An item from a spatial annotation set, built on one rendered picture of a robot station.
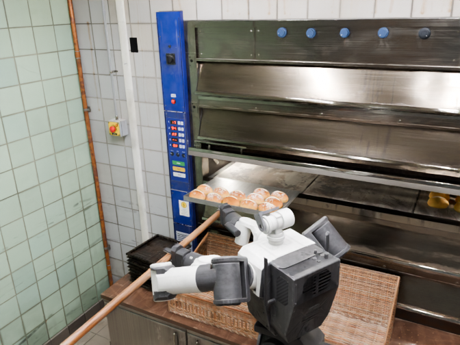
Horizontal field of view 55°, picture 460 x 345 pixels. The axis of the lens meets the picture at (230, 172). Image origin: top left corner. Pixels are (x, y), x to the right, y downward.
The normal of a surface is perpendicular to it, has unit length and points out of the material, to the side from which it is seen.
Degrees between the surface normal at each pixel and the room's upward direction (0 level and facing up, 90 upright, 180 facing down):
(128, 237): 90
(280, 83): 70
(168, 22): 90
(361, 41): 90
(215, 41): 90
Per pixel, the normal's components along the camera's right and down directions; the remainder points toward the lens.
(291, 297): -0.83, 0.22
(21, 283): 0.88, 0.14
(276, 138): -0.46, -0.01
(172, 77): -0.47, 0.33
